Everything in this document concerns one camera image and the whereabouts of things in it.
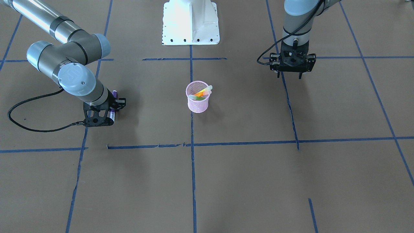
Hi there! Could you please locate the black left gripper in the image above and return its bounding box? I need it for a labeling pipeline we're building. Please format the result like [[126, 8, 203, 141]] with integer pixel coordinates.
[[270, 42, 316, 80]]

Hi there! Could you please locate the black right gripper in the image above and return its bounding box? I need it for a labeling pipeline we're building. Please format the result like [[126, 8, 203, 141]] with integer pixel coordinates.
[[84, 95, 126, 114]]

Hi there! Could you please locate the purple marker pen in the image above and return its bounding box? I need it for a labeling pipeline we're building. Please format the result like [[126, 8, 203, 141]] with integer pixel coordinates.
[[109, 90, 118, 122]]

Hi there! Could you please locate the green marker pen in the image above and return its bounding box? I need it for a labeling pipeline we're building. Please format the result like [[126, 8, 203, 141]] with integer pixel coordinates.
[[187, 95, 206, 101]]

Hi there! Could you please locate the yellow marker pen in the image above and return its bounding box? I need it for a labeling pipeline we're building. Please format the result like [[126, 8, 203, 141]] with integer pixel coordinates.
[[199, 85, 212, 92]]

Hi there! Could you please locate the orange marker pen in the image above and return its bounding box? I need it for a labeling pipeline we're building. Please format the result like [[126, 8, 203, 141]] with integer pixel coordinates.
[[195, 90, 211, 97]]

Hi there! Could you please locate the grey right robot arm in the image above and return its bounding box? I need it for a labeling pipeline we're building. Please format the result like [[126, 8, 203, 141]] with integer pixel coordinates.
[[1, 0, 126, 111]]

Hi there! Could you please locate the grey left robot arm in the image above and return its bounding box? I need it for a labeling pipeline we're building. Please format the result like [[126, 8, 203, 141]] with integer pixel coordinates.
[[269, 0, 339, 79]]

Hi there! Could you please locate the pink mesh pen holder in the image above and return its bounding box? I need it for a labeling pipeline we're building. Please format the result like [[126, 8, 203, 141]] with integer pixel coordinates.
[[185, 81, 211, 113]]

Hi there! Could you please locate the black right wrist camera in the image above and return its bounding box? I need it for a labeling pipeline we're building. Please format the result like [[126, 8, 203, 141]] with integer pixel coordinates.
[[84, 109, 114, 127]]

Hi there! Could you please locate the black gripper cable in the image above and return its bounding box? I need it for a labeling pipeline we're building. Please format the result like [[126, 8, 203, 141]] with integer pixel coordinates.
[[256, 0, 325, 66], [7, 88, 85, 133]]

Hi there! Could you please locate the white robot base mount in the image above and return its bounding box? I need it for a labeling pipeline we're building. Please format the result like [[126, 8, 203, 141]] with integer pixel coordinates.
[[161, 0, 220, 46]]

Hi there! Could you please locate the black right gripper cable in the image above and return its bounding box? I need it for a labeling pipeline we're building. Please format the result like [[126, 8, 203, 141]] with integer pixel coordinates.
[[7, 88, 85, 133]]

